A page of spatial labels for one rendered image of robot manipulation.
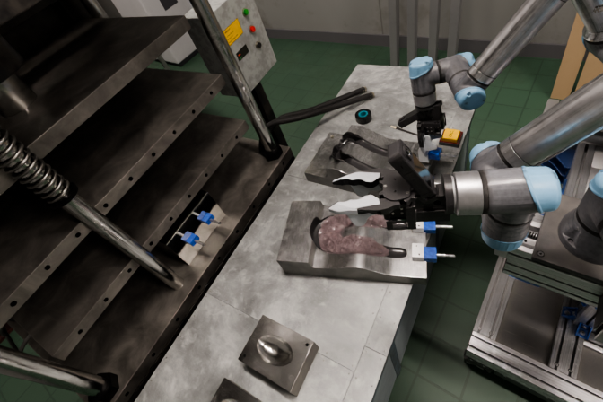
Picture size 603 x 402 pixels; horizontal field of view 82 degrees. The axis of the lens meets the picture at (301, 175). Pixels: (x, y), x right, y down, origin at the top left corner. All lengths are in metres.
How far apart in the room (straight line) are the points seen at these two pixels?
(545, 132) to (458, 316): 1.47
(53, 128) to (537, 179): 1.16
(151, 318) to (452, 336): 1.41
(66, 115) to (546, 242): 1.35
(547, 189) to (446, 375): 1.47
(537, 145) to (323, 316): 0.83
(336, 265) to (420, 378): 0.93
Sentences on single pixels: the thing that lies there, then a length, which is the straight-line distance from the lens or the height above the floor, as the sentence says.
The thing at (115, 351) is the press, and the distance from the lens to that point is 1.63.
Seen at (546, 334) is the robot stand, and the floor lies 0.21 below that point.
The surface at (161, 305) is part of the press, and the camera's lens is 1.58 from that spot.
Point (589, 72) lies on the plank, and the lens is 3.03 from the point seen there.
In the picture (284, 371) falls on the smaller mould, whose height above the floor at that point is 0.87.
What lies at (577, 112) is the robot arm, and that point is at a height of 1.50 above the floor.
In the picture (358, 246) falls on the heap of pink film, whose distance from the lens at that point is 1.21.
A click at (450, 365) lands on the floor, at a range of 2.01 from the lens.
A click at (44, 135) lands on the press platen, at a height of 1.53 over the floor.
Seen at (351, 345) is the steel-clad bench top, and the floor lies 0.80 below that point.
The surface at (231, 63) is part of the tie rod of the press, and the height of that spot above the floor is 1.33.
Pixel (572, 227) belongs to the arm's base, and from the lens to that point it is 1.07.
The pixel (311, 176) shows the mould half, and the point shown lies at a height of 0.85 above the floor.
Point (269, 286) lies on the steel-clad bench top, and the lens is 1.36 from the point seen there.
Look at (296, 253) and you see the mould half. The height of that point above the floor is 0.91.
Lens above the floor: 1.96
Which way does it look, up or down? 46 degrees down
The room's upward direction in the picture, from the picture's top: 23 degrees counter-clockwise
